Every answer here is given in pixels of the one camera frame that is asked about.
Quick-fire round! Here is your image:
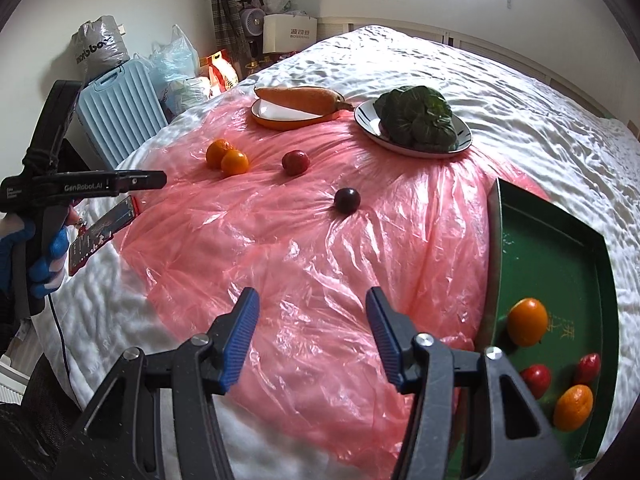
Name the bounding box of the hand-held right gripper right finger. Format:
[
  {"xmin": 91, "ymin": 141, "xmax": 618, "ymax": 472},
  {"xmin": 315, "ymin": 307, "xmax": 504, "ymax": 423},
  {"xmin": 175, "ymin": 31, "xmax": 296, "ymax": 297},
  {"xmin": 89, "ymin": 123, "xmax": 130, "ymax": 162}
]
[{"xmin": 365, "ymin": 286, "xmax": 576, "ymax": 480}]

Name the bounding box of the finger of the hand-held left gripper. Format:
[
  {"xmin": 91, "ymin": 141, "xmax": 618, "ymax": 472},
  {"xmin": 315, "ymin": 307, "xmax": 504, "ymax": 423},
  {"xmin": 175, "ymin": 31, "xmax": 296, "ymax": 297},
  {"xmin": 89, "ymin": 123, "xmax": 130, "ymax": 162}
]
[{"xmin": 114, "ymin": 170, "xmax": 168, "ymax": 194}]

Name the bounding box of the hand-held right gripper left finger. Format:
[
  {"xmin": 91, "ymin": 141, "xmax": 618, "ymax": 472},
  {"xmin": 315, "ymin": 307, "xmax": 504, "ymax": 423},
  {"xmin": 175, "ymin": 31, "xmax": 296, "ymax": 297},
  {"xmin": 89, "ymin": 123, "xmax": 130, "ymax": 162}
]
[{"xmin": 57, "ymin": 287, "xmax": 261, "ymax": 480}]

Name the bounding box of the orange mandarin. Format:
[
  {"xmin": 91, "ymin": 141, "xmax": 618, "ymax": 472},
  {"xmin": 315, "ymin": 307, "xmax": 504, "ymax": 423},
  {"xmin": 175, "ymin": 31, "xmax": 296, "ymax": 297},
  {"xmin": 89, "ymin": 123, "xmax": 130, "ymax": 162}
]
[
  {"xmin": 206, "ymin": 140, "xmax": 234, "ymax": 170},
  {"xmin": 221, "ymin": 150, "xmax": 250, "ymax": 178},
  {"xmin": 507, "ymin": 298, "xmax": 549, "ymax": 347},
  {"xmin": 553, "ymin": 384, "xmax": 595, "ymax": 432}
]

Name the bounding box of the dark purple plum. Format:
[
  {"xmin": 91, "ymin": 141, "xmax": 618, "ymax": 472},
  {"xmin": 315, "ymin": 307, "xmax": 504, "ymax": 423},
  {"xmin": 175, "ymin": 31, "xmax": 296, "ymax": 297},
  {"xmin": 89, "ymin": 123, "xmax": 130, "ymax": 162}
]
[{"xmin": 333, "ymin": 188, "xmax": 361, "ymax": 214}]

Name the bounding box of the green rectangular tray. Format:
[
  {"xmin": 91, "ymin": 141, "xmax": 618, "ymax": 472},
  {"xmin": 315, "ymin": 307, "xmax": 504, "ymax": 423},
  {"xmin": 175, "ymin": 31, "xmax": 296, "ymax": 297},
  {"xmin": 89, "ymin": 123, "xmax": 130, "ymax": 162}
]
[{"xmin": 475, "ymin": 177, "xmax": 621, "ymax": 469}]

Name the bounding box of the person's left hand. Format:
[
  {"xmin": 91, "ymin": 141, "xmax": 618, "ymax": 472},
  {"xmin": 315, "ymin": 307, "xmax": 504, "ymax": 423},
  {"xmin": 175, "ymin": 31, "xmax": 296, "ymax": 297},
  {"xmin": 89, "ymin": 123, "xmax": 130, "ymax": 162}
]
[{"xmin": 0, "ymin": 215, "xmax": 69, "ymax": 301}]

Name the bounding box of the smartphone in red case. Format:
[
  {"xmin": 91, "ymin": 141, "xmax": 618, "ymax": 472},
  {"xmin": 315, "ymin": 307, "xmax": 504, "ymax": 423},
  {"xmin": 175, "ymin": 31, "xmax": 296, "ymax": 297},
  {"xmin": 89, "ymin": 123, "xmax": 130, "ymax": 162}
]
[{"xmin": 67, "ymin": 196, "xmax": 139, "ymax": 277}]

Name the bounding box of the light blue ribbed suitcase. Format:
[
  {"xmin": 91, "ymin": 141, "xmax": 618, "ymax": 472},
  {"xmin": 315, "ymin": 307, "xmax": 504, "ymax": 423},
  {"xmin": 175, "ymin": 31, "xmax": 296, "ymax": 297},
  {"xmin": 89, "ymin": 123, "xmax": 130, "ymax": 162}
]
[{"xmin": 75, "ymin": 55, "xmax": 169, "ymax": 171}]

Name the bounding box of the plastic bag with white contents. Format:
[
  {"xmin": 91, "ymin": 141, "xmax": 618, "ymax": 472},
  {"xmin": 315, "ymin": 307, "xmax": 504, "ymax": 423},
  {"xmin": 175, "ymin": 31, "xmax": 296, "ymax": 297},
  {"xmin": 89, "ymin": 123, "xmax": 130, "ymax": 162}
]
[{"xmin": 162, "ymin": 77, "xmax": 211, "ymax": 114}]

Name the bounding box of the pink plastic sheet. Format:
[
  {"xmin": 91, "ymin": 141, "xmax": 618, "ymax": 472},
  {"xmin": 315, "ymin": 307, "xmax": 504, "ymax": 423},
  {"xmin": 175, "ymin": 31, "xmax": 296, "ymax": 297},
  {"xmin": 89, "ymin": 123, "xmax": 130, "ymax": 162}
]
[{"xmin": 115, "ymin": 95, "xmax": 551, "ymax": 480}]

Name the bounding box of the clear plastic bag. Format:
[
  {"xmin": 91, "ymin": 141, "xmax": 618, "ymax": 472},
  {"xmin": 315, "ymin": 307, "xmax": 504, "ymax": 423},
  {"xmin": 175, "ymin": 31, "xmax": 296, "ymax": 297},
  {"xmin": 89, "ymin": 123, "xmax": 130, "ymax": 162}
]
[{"xmin": 150, "ymin": 24, "xmax": 199, "ymax": 92}]

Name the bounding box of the red gift bag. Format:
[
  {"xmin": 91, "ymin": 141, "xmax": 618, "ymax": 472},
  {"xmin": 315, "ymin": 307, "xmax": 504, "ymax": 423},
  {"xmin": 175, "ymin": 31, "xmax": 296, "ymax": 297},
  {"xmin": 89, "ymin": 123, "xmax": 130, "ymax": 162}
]
[{"xmin": 200, "ymin": 50, "xmax": 241, "ymax": 97}]

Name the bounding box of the grey plastic bag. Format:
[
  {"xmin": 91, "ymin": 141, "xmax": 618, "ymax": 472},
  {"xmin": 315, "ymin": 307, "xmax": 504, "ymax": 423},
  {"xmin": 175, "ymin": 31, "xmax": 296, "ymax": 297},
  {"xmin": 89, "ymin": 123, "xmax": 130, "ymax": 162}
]
[{"xmin": 70, "ymin": 15, "xmax": 132, "ymax": 81}]

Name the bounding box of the orange rimmed plate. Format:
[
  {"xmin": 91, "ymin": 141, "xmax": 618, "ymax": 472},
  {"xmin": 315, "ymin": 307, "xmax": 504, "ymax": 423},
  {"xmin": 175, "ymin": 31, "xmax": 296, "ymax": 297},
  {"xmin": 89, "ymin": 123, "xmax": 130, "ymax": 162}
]
[{"xmin": 250, "ymin": 97, "xmax": 347, "ymax": 131}]

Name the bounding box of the orange carrot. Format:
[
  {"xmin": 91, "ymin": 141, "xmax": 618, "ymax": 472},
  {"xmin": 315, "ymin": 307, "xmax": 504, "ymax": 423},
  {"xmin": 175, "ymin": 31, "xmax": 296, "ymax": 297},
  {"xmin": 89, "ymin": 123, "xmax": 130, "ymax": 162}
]
[{"xmin": 254, "ymin": 86, "xmax": 354, "ymax": 116}]

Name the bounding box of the small purple fan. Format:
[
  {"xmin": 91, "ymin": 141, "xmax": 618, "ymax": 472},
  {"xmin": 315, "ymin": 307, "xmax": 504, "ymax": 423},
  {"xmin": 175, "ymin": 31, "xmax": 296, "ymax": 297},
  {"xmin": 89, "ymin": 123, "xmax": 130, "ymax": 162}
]
[{"xmin": 240, "ymin": 7, "xmax": 266, "ymax": 36}]

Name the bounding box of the plaid scarf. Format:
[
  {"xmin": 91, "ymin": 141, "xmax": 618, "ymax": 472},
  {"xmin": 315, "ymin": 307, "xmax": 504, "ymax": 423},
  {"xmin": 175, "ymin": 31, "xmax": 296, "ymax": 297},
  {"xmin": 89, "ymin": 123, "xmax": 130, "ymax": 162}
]
[{"xmin": 210, "ymin": 0, "xmax": 247, "ymax": 54}]

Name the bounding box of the white paper bag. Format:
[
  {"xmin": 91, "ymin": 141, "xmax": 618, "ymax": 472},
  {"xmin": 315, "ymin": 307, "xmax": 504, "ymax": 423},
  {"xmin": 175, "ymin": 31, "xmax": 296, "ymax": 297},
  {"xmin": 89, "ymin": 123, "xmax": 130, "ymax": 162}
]
[{"xmin": 263, "ymin": 14, "xmax": 319, "ymax": 54}]

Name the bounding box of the white dark rimmed plate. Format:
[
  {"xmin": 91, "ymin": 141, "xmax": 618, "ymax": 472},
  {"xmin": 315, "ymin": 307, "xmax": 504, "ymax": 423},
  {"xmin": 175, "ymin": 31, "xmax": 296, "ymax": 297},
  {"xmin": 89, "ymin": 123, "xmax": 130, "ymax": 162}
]
[{"xmin": 354, "ymin": 99, "xmax": 474, "ymax": 160}]

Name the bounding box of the green leafy vegetable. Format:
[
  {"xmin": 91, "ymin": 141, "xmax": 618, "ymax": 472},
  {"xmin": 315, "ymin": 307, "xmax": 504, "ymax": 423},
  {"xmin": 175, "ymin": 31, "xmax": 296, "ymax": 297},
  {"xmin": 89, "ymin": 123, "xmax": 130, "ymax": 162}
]
[{"xmin": 374, "ymin": 86, "xmax": 459, "ymax": 154}]

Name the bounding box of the dark object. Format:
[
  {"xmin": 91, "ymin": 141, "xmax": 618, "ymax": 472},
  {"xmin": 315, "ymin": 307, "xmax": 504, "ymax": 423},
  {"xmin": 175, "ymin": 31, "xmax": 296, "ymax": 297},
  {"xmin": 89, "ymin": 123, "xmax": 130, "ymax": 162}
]
[{"xmin": 0, "ymin": 360, "xmax": 81, "ymax": 480}]

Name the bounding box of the black cable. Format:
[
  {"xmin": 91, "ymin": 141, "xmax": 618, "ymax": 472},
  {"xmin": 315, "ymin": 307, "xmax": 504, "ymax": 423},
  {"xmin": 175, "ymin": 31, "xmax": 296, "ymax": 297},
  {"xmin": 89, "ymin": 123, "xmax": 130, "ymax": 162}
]
[{"xmin": 47, "ymin": 294, "xmax": 73, "ymax": 393}]

